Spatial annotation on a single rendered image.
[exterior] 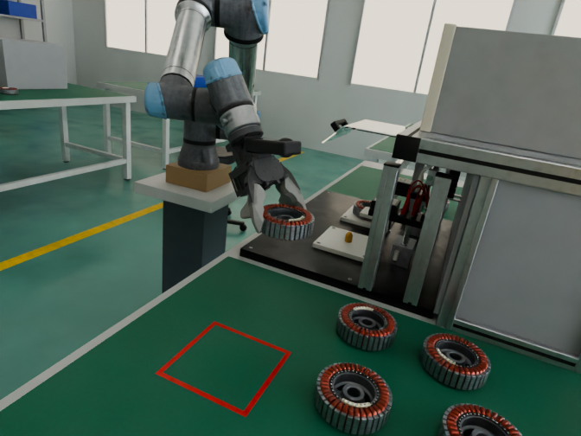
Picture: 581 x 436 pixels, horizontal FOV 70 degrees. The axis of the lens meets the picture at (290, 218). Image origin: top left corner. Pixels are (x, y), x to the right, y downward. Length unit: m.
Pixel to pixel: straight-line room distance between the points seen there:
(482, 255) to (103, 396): 0.68
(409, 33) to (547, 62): 4.96
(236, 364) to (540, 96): 0.72
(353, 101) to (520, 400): 5.37
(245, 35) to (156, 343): 0.86
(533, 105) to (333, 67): 5.23
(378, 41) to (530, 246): 5.18
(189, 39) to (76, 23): 7.78
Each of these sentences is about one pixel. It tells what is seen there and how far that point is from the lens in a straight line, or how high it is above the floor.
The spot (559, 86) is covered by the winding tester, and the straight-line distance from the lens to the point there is 0.92.
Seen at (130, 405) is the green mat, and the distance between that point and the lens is 0.67.
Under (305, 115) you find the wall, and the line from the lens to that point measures 6.20.
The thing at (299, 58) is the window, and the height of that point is 1.22.
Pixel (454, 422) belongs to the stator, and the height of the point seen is 0.79.
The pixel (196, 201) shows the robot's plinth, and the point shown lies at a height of 0.74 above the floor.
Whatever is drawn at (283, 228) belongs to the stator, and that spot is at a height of 0.94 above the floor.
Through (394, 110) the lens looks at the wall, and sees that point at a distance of 5.84.
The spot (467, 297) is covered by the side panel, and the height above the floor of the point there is 0.83.
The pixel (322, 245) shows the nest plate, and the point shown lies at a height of 0.78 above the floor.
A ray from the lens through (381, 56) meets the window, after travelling 5.87.
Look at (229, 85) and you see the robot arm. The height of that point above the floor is 1.16.
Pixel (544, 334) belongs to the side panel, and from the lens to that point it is 0.94.
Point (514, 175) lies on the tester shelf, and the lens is 0.81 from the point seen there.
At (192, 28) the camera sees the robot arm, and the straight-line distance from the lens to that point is 1.14.
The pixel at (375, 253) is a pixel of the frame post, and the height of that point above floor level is 0.86.
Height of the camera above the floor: 1.22
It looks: 21 degrees down
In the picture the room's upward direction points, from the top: 8 degrees clockwise
